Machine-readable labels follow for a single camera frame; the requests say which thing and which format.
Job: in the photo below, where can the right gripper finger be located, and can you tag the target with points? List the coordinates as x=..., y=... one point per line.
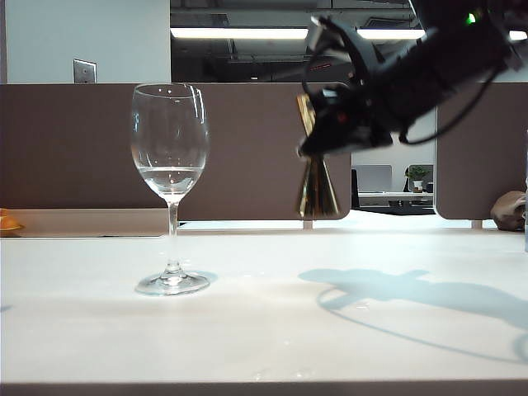
x=334, y=140

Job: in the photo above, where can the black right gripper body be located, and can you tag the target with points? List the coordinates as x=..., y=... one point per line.
x=354, y=107

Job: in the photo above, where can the gold double cone jigger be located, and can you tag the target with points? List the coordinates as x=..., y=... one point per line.
x=317, y=194

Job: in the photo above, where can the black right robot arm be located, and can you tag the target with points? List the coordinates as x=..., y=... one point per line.
x=445, y=62

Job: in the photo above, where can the clear stemmed wine glass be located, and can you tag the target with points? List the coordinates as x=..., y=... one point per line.
x=173, y=218

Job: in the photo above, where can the grey background desk screen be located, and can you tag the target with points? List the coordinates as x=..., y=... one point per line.
x=373, y=178

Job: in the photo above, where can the white background desk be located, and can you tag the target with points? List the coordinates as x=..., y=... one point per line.
x=392, y=198

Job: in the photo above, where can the beige divider support foot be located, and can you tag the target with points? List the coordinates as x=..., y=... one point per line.
x=307, y=224
x=477, y=224

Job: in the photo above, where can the wide brown desk divider panel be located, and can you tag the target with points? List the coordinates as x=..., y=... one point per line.
x=247, y=165

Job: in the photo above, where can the small green potted plant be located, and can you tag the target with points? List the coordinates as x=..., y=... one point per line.
x=417, y=175

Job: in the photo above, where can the long white ceiling light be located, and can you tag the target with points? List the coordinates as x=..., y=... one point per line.
x=227, y=33

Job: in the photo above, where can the brown crumpled bag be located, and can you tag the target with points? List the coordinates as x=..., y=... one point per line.
x=505, y=212

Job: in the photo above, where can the orange object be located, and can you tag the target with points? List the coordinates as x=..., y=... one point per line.
x=8, y=224

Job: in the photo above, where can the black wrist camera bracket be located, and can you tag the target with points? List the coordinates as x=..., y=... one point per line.
x=356, y=49

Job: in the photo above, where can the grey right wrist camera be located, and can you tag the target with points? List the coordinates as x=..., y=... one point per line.
x=326, y=35

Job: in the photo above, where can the grey wall switch plate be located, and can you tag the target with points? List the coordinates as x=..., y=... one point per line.
x=85, y=71

